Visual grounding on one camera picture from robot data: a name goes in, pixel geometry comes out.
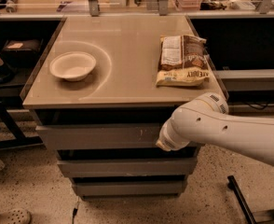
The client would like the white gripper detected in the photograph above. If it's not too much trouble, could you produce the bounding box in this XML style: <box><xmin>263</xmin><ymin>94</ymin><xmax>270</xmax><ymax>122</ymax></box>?
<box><xmin>156</xmin><ymin>120</ymin><xmax>190</xmax><ymax>151</ymax></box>

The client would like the grey top drawer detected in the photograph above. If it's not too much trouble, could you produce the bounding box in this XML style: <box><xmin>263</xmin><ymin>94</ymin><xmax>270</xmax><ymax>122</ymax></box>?
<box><xmin>36</xmin><ymin>123</ymin><xmax>160</xmax><ymax>150</ymax></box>

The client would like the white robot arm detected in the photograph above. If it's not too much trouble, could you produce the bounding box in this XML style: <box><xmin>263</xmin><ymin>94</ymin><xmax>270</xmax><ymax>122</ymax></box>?
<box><xmin>157</xmin><ymin>92</ymin><xmax>274</xmax><ymax>166</ymax></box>

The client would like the grey bottom drawer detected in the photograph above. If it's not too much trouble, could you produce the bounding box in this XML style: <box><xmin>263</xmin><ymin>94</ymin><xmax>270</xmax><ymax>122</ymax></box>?
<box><xmin>72</xmin><ymin>180</ymin><xmax>187</xmax><ymax>198</ymax></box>

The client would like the grey drawer cabinet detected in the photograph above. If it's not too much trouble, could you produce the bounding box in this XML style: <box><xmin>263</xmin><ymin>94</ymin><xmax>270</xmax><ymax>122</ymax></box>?
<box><xmin>20</xmin><ymin>14</ymin><xmax>230</xmax><ymax>203</ymax></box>

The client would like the brown and yellow snack bag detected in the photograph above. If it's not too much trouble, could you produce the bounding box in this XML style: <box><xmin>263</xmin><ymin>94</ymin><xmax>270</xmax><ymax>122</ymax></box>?
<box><xmin>156</xmin><ymin>35</ymin><xmax>210</xmax><ymax>87</ymax></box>

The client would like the white paper bowl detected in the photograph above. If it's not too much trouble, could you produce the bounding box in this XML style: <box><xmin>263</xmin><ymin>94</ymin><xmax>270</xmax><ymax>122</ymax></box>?
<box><xmin>49</xmin><ymin>51</ymin><xmax>96</xmax><ymax>81</ymax></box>

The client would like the white perforated clog shoe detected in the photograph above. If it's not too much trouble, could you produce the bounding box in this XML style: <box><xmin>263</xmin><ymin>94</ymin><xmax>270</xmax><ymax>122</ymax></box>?
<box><xmin>0</xmin><ymin>208</ymin><xmax>31</xmax><ymax>224</ymax></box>

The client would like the black case on shelf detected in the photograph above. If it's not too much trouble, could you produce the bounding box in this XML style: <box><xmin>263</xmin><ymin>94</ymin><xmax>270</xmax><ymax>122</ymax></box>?
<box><xmin>1</xmin><ymin>39</ymin><xmax>43</xmax><ymax>68</ymax></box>

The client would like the black metal floor frame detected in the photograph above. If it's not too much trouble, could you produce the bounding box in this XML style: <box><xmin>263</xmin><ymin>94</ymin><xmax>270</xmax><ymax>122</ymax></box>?
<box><xmin>226</xmin><ymin>175</ymin><xmax>274</xmax><ymax>224</ymax></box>

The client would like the black cable plug on floor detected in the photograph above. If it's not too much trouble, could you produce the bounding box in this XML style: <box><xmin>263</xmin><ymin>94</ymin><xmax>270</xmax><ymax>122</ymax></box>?
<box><xmin>72</xmin><ymin>201</ymin><xmax>80</xmax><ymax>224</ymax></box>

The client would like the black side table frame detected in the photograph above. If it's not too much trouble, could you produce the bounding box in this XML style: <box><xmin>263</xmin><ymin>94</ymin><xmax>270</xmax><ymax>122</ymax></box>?
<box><xmin>0</xmin><ymin>87</ymin><xmax>46</xmax><ymax>151</ymax></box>

